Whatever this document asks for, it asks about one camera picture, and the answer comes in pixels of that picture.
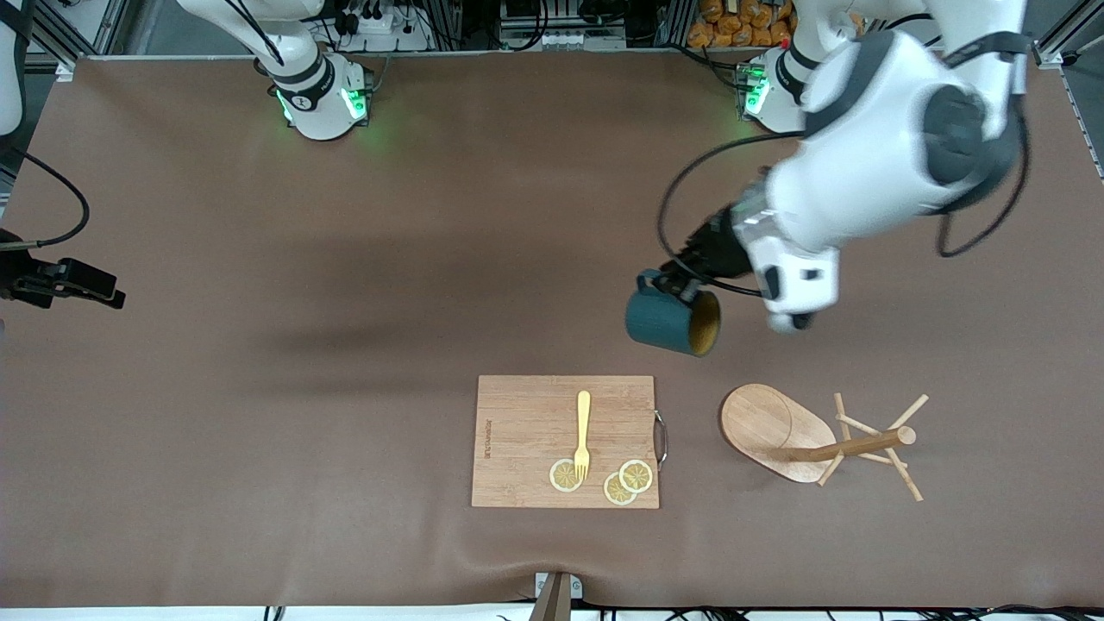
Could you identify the lemon slice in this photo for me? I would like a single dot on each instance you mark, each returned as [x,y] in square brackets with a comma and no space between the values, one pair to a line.
[618,492]
[562,477]
[638,474]

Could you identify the large table mat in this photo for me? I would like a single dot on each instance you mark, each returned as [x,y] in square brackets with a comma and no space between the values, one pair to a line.
[259,474]

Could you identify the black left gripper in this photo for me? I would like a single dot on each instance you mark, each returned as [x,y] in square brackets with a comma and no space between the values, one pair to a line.
[718,248]

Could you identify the metal bracket at table edge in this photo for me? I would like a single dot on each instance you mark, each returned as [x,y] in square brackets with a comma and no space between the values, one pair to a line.
[552,599]

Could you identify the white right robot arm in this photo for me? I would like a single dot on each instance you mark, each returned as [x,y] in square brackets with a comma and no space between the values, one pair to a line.
[315,103]

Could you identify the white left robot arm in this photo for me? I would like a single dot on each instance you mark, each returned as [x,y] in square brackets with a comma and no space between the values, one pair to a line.
[862,172]

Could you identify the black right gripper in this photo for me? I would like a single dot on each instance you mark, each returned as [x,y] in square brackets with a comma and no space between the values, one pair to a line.
[24,282]

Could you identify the teal cup with yellow inside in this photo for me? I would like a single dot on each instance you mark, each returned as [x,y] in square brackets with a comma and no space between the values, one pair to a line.
[664,323]

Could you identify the yellow plastic fork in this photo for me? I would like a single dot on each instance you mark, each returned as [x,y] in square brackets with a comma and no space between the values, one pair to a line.
[583,414]

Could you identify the orange packets pile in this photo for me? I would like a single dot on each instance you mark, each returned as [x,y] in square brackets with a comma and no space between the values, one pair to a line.
[733,30]

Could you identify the long white socket strip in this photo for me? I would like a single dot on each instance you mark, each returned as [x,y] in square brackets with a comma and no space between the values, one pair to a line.
[561,40]

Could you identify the wooden cup rack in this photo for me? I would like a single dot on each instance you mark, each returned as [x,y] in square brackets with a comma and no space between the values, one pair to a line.
[759,423]

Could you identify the white power strip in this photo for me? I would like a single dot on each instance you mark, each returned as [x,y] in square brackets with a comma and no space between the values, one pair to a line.
[379,24]

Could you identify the wooden cutting board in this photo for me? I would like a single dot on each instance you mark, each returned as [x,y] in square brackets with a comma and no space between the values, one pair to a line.
[526,431]

